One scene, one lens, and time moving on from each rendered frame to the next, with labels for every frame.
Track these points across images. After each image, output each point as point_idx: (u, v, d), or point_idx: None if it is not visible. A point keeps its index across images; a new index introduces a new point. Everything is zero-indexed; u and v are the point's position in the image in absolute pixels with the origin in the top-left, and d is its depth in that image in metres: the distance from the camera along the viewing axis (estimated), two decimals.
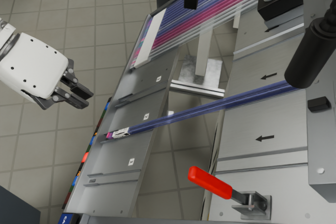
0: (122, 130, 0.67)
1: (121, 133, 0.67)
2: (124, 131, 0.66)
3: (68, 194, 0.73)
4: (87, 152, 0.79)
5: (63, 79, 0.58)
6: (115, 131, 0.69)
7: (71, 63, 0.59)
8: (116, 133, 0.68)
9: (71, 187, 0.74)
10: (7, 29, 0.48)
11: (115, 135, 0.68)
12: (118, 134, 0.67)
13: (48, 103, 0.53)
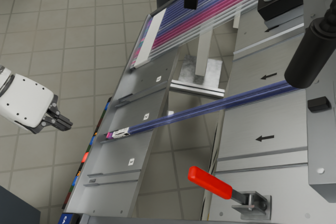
0: (122, 130, 0.67)
1: (121, 133, 0.67)
2: (124, 131, 0.66)
3: (68, 194, 0.73)
4: (87, 152, 0.79)
5: (48, 111, 0.70)
6: (115, 131, 0.69)
7: (55, 98, 0.71)
8: (116, 133, 0.68)
9: (71, 187, 0.74)
10: (4, 73, 0.61)
11: (115, 135, 0.68)
12: (118, 134, 0.67)
13: (38, 128, 0.66)
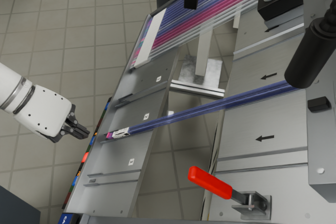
0: (122, 130, 0.67)
1: (121, 133, 0.67)
2: (124, 131, 0.66)
3: (68, 194, 0.73)
4: (87, 152, 0.79)
5: (66, 120, 0.73)
6: (115, 131, 0.69)
7: (73, 107, 0.73)
8: (116, 133, 0.68)
9: (71, 187, 0.74)
10: (26, 85, 0.63)
11: (115, 135, 0.68)
12: (118, 134, 0.67)
13: (57, 137, 0.68)
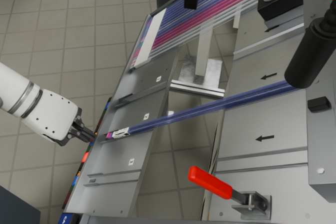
0: (122, 130, 0.67)
1: (121, 133, 0.67)
2: (124, 131, 0.66)
3: (68, 194, 0.73)
4: (87, 152, 0.79)
5: (73, 123, 0.73)
6: (115, 131, 0.69)
7: (79, 111, 0.74)
8: (116, 133, 0.68)
9: (71, 187, 0.74)
10: (34, 90, 0.64)
11: (115, 135, 0.68)
12: (118, 134, 0.67)
13: (64, 141, 0.69)
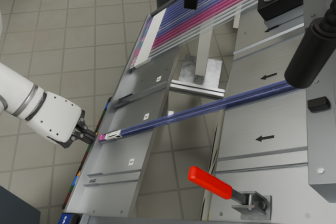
0: (114, 132, 0.69)
1: (113, 136, 0.69)
2: (116, 134, 0.68)
3: (68, 194, 0.73)
4: (87, 152, 0.79)
5: (76, 125, 0.74)
6: (108, 134, 0.71)
7: (83, 113, 0.75)
8: (109, 136, 0.70)
9: (71, 187, 0.74)
10: (38, 92, 0.64)
11: (108, 137, 0.70)
12: (110, 136, 0.70)
13: (68, 143, 0.70)
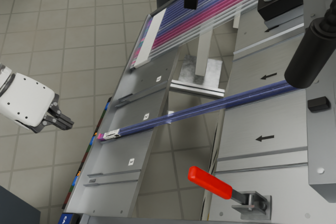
0: (113, 131, 0.69)
1: (112, 135, 0.69)
2: (115, 133, 0.68)
3: (68, 194, 0.73)
4: (87, 152, 0.79)
5: (49, 110, 0.70)
6: (106, 133, 0.71)
7: (56, 97, 0.71)
8: (107, 135, 0.70)
9: (71, 187, 0.74)
10: (5, 72, 0.60)
11: (106, 137, 0.70)
12: (109, 136, 0.69)
13: (39, 128, 0.66)
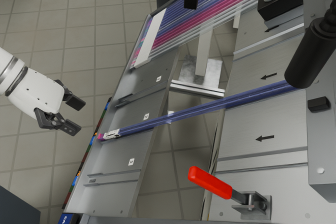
0: (113, 131, 0.69)
1: (112, 135, 0.69)
2: (115, 133, 0.68)
3: (68, 194, 0.73)
4: (87, 152, 0.79)
5: None
6: (106, 133, 0.71)
7: (59, 82, 0.72)
8: (107, 135, 0.70)
9: (71, 187, 0.74)
10: (20, 60, 0.61)
11: (106, 137, 0.70)
12: (109, 136, 0.69)
13: (46, 122, 0.60)
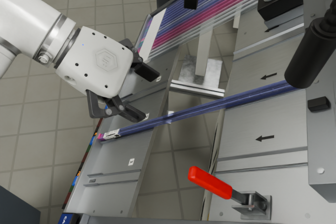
0: (113, 131, 0.69)
1: (112, 135, 0.69)
2: (115, 133, 0.68)
3: (68, 194, 0.73)
4: (87, 152, 0.79)
5: (116, 99, 0.47)
6: (106, 133, 0.71)
7: (94, 114, 0.46)
8: (107, 135, 0.70)
9: (71, 187, 0.74)
10: None
11: (106, 137, 0.70)
12: (109, 136, 0.69)
13: (125, 46, 0.54)
